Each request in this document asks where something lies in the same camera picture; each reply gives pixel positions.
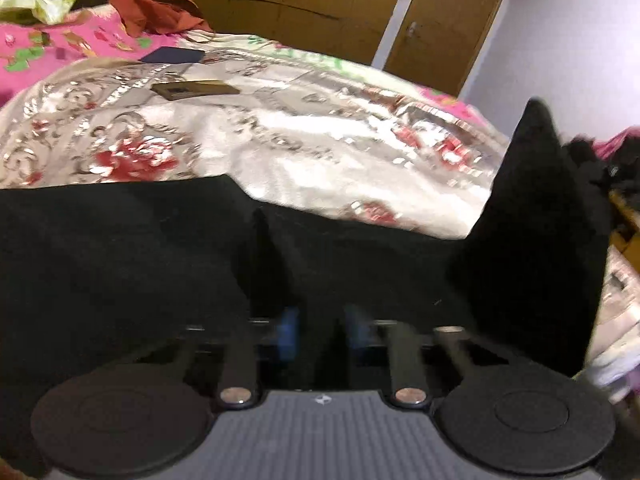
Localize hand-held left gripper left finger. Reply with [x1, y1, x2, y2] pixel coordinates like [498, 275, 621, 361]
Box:
[160, 307, 301, 408]

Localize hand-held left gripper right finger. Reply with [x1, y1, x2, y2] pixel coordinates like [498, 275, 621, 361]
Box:
[344, 307, 488, 408]

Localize black pants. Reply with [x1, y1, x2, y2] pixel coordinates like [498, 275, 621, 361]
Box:
[0, 99, 617, 466]

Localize silver floral bedspread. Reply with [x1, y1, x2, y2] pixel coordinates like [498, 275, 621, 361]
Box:
[0, 35, 640, 401]

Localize flat brown box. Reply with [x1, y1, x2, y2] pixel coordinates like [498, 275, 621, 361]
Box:
[150, 79, 241, 101]

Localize wooden nightstand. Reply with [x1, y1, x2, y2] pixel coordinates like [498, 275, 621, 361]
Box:
[607, 189, 640, 257]

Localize dark blue notebook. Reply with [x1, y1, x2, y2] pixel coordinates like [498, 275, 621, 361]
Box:
[139, 47, 206, 65]

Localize wooden door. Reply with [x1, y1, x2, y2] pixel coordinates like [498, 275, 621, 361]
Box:
[384, 0, 507, 97]

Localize pink cloth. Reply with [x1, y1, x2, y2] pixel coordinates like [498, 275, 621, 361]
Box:
[594, 127, 640, 162]

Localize wooden wardrobe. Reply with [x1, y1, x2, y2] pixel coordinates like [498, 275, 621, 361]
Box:
[170, 0, 417, 67]

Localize red-brown cloth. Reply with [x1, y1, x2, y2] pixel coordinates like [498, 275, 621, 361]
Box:
[108, 0, 214, 39]

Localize pink floral blanket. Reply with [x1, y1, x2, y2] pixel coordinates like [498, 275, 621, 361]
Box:
[0, 4, 501, 128]

